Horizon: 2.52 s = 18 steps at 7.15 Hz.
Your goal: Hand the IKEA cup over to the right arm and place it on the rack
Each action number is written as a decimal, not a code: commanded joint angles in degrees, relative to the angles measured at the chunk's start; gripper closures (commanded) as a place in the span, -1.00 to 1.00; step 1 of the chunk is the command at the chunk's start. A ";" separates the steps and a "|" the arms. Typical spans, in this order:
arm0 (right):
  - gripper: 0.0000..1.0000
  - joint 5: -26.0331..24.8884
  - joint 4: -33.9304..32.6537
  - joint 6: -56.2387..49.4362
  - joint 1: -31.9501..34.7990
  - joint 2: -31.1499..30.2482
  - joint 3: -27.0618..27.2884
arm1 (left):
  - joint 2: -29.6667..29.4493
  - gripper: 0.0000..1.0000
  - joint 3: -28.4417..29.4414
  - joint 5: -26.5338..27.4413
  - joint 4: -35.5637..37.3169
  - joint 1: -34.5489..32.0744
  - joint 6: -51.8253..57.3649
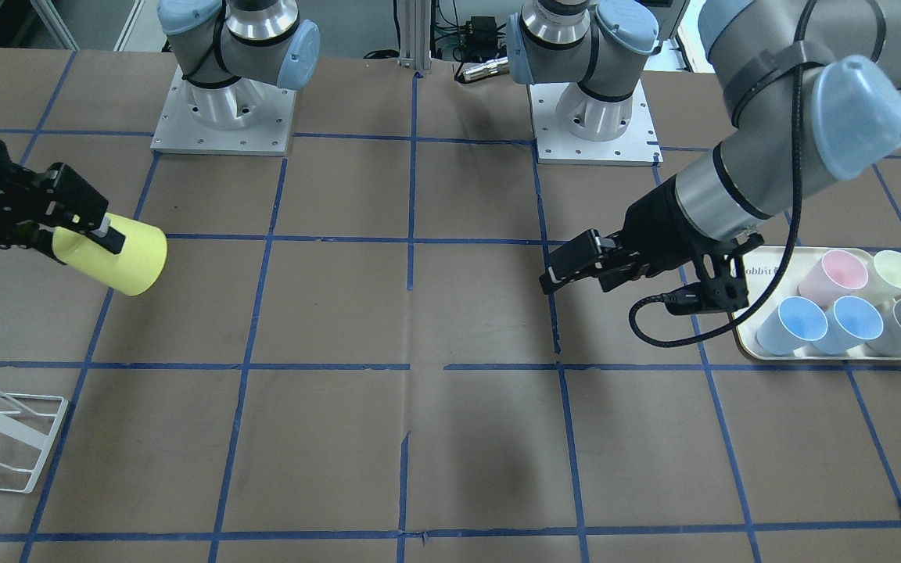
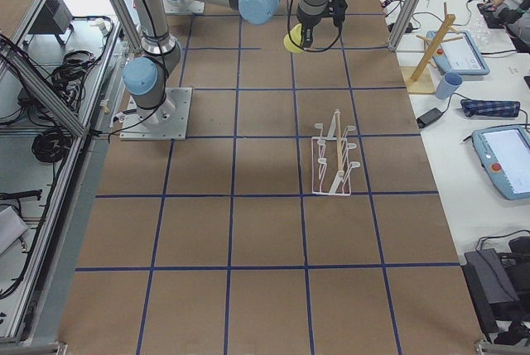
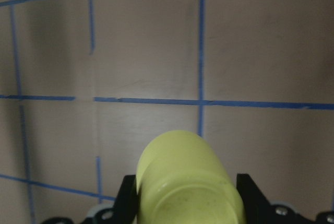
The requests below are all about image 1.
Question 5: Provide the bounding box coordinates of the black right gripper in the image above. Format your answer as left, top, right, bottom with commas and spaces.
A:
0, 139, 126, 254

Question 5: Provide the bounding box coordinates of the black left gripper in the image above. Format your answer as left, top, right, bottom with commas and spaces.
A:
539, 186, 714, 295

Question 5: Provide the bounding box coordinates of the yellow plastic cup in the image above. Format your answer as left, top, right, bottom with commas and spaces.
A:
52, 213, 167, 296

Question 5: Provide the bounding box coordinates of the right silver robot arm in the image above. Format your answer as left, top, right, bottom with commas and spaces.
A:
0, 1, 321, 260

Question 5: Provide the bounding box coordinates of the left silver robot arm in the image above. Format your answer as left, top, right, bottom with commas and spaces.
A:
540, 1, 901, 293

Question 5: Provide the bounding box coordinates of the blue plastic cup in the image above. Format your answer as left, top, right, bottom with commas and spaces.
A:
756, 296, 828, 356
812, 296, 884, 355

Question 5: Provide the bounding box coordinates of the pink plastic cup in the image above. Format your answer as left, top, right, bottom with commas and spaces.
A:
798, 249, 869, 309

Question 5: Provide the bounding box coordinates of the cream plastic cup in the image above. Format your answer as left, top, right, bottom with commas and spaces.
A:
860, 250, 901, 304

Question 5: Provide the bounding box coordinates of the cream plastic tray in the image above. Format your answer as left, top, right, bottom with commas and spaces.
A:
736, 247, 901, 360

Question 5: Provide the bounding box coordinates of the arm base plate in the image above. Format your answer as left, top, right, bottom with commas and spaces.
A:
151, 68, 298, 157
528, 83, 662, 165

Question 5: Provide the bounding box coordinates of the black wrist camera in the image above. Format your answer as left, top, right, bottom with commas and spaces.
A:
662, 232, 764, 316

